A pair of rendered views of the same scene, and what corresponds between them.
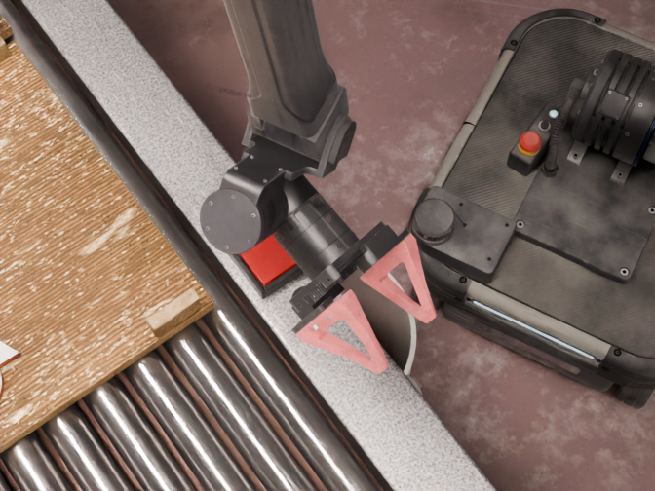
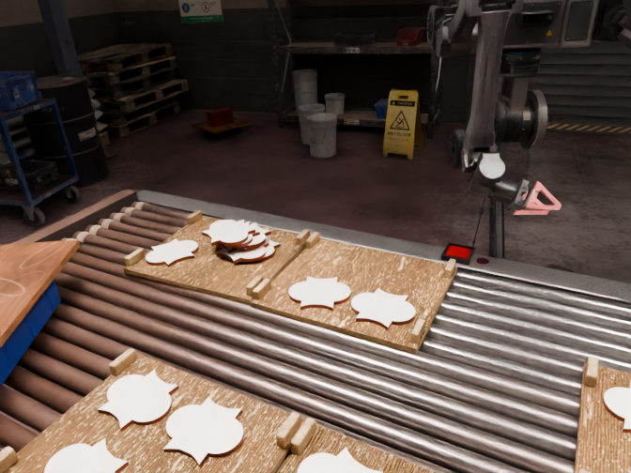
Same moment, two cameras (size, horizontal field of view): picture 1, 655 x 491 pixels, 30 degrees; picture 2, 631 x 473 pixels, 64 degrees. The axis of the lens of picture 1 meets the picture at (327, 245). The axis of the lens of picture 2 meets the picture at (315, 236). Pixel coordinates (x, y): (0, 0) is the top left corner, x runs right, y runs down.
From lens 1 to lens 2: 109 cm
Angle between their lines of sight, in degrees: 40
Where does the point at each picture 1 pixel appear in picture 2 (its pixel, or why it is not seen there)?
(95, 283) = (411, 275)
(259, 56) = (488, 96)
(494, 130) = not seen: hidden behind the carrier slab
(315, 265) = (513, 190)
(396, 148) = not seen: hidden behind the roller
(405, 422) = (550, 273)
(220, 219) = (488, 167)
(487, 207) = not seen: hidden behind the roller
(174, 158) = (399, 248)
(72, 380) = (434, 297)
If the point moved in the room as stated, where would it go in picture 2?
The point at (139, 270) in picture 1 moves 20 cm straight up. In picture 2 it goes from (423, 267) to (427, 196)
